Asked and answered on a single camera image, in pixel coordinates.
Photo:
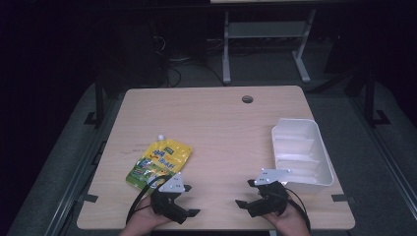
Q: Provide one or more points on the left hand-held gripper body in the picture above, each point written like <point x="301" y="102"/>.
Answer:
<point x="168" y="201"/>

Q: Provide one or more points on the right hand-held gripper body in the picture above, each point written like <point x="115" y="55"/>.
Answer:
<point x="270" y="201"/>

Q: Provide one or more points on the yellow spouted refill pouch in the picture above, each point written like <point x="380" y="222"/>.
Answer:
<point x="160" y="157"/>

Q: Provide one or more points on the white plastic divided bin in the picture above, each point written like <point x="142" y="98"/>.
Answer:
<point x="301" y="147"/>

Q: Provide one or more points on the person's right hand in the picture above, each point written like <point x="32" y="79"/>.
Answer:
<point x="290" y="223"/>

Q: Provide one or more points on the person's left hand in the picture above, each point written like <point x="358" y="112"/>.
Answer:
<point x="144" y="218"/>

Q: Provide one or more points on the black tape strip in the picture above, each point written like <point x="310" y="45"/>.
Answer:
<point x="91" y="198"/>
<point x="340" y="198"/>

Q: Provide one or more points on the black metal stand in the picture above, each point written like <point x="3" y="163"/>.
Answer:
<point x="370" y="98"/>
<point x="99" y="105"/>

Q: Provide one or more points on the metal frame rail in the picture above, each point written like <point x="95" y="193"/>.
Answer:
<point x="77" y="170"/>
<point x="383" y="147"/>

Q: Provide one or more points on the white metal desk frame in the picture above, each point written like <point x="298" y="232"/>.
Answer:
<point x="226" y="49"/>

